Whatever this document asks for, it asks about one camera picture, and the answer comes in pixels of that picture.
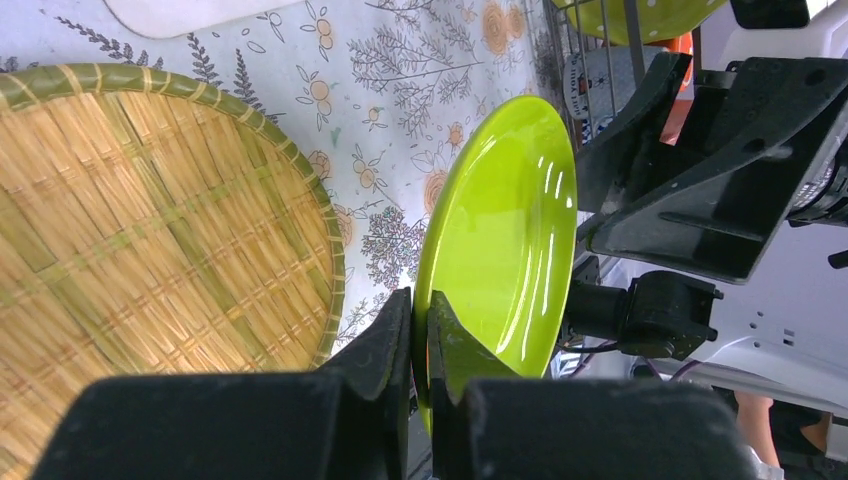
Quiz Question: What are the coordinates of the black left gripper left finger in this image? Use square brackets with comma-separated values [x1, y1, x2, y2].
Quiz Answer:
[317, 288, 412, 479]

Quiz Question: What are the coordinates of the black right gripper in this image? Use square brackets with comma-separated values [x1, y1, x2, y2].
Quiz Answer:
[576, 52, 847, 284]

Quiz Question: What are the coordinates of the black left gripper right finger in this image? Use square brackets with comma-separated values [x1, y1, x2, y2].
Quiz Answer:
[427, 291, 517, 479]

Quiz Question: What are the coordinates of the lime green plate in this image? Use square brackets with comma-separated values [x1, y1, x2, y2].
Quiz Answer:
[411, 95, 578, 424]

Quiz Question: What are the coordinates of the olive green dotted plate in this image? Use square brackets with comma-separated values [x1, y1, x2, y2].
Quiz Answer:
[552, 0, 726, 45]

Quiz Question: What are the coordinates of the woven bamboo tray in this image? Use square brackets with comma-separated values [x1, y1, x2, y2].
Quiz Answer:
[1, 63, 345, 479]

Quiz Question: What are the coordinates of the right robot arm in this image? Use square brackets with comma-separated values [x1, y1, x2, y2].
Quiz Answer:
[563, 52, 847, 415]

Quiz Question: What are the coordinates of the orange mug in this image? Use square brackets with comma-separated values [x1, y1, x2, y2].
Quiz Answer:
[652, 31, 696, 146]

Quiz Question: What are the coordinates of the clear plastic cup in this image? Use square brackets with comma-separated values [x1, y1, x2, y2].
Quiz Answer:
[563, 46, 637, 121]

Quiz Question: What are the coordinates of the green white chessboard mat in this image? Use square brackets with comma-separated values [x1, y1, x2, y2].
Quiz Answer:
[104, 0, 298, 40]

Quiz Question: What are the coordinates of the black wire dish rack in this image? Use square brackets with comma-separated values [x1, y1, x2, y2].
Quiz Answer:
[544, 1, 662, 148]

